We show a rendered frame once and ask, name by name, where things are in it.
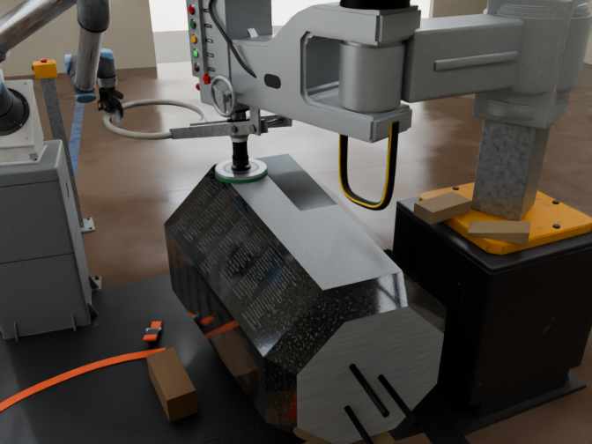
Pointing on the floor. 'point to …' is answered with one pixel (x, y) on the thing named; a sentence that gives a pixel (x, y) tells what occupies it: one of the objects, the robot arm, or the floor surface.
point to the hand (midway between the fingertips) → (115, 123)
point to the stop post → (48, 72)
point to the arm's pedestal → (41, 249)
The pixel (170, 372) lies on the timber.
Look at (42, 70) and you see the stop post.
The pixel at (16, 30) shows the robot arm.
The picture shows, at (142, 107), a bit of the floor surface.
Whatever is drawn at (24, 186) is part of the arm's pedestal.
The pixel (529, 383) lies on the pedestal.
